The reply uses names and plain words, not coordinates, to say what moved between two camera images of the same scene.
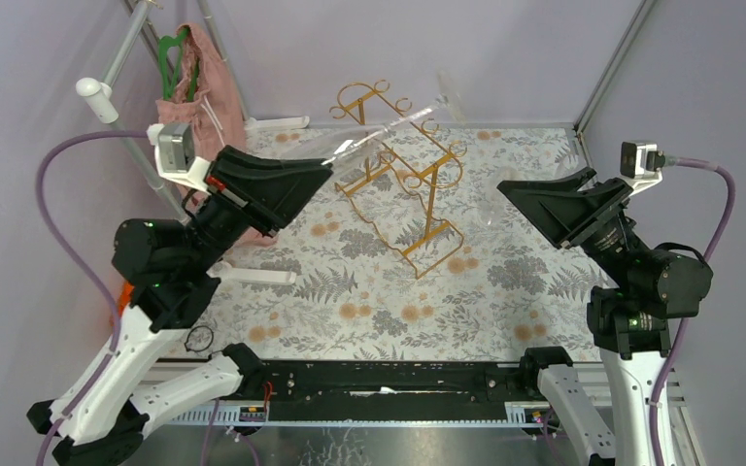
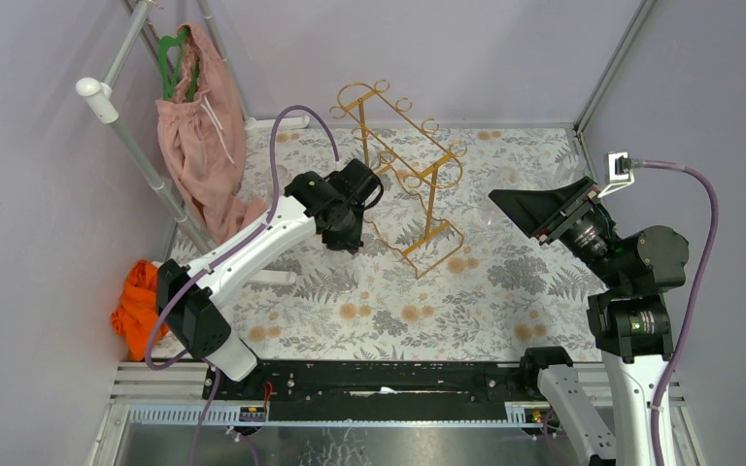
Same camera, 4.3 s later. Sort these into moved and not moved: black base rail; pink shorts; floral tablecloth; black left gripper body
Moved: black left gripper body
Not moved: floral tablecloth; black base rail; pink shorts
